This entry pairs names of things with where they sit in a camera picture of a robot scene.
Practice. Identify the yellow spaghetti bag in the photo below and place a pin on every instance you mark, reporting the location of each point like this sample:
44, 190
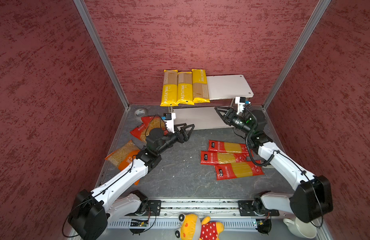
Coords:
185, 88
170, 89
200, 86

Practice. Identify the white two-tier shelf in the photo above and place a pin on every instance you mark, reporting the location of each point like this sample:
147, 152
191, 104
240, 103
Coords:
204, 116

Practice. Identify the yellow plush toy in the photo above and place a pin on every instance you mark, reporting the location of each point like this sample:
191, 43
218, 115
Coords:
193, 228

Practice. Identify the aluminium corner post right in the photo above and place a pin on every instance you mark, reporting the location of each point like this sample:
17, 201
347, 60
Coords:
310, 26

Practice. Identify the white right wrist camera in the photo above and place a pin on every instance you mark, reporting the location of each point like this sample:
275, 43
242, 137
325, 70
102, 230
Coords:
241, 103

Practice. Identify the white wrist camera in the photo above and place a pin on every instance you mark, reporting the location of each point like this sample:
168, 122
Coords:
241, 103
169, 119

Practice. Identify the red spaghetti bag back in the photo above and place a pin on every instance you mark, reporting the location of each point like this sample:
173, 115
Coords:
227, 147

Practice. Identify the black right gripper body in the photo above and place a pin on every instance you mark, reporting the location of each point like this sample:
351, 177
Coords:
235, 120

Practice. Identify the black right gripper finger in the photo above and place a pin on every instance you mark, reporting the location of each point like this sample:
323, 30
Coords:
224, 117
223, 109

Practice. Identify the red spaghetti bag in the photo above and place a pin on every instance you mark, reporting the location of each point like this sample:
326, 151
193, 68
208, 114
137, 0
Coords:
227, 147
237, 170
215, 158

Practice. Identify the white ceramic cup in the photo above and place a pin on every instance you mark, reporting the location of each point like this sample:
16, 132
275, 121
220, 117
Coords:
300, 229

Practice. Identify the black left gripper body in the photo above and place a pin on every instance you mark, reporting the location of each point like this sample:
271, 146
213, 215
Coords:
171, 138

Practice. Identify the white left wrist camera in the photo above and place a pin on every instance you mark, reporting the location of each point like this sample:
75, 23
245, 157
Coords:
169, 119

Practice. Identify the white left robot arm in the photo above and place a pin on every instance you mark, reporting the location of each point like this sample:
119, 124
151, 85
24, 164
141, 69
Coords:
92, 210

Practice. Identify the orange macaroni bag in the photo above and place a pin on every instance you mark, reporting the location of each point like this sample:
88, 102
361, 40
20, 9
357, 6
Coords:
122, 157

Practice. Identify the aluminium corner post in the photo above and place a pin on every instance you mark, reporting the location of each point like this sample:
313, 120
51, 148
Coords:
93, 33
310, 26

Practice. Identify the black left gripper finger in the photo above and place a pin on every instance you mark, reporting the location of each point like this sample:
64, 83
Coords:
186, 132
178, 127

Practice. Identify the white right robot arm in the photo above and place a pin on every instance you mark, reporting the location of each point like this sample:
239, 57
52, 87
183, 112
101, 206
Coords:
312, 197

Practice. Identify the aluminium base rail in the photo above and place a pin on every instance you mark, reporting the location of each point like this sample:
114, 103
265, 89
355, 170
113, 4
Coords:
235, 215

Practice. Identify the aluminium corner post left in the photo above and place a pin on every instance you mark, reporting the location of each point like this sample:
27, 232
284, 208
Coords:
93, 33

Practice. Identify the red macaroni bag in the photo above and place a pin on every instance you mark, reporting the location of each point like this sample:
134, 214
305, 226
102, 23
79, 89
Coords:
148, 123

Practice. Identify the red spaghetti bag front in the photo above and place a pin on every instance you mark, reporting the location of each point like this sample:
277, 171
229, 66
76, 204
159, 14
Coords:
237, 170

